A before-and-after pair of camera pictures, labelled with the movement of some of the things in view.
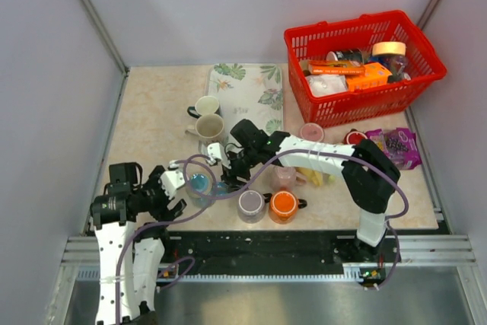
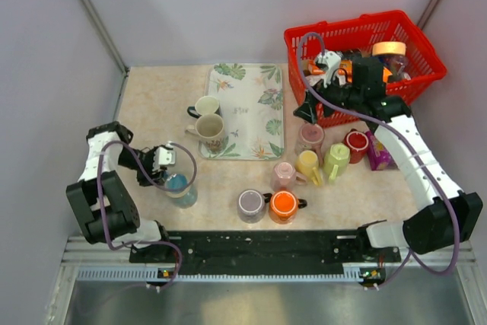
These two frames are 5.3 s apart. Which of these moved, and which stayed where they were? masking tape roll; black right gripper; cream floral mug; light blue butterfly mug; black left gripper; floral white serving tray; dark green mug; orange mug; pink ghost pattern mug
Moved: black left gripper; light blue butterfly mug; black right gripper
Stayed: floral white serving tray; pink ghost pattern mug; masking tape roll; orange mug; cream floral mug; dark green mug
